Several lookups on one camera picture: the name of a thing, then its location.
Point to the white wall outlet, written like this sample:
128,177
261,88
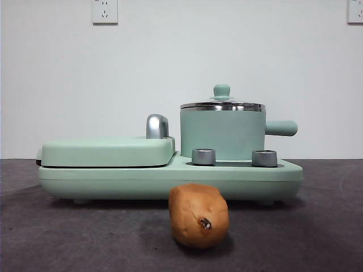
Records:
105,12
356,11

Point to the glass pot lid green knob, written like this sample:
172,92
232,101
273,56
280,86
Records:
222,90

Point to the mint green breakfast machine base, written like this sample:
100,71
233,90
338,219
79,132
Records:
113,184

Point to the brown potato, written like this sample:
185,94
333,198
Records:
193,215

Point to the silver control knob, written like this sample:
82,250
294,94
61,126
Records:
203,157
264,158

